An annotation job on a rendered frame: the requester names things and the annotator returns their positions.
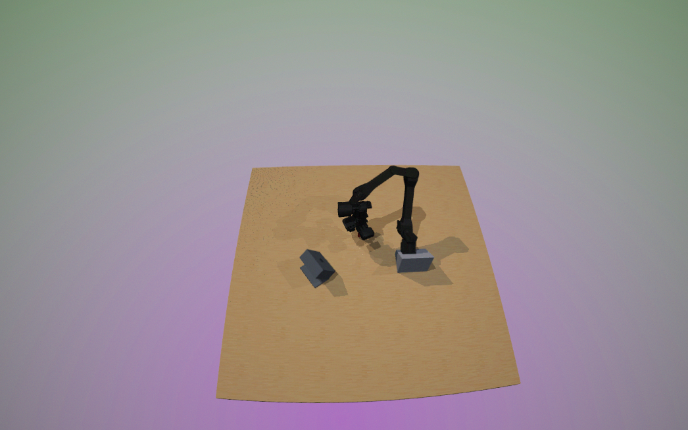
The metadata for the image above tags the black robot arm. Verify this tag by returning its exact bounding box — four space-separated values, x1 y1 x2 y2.
337 166 419 254

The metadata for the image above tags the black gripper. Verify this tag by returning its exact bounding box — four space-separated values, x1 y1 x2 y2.
355 214 375 240

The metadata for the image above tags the dark grey sloped panel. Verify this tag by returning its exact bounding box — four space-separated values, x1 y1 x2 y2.
299 249 335 288

